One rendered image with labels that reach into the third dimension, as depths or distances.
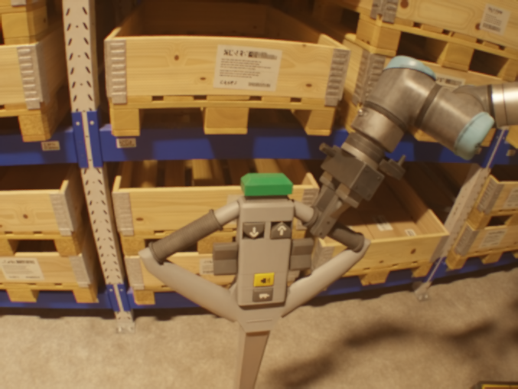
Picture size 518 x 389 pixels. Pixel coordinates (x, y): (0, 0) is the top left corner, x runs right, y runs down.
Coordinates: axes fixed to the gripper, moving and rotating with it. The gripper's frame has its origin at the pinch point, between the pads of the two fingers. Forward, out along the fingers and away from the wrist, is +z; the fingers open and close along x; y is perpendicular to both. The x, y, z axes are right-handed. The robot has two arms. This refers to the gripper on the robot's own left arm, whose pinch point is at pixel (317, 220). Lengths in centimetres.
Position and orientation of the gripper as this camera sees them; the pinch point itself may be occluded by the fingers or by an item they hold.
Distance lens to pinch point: 66.7
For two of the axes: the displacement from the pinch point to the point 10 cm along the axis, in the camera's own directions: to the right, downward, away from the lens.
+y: -8.2, -4.4, -3.5
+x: 2.1, 3.4, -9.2
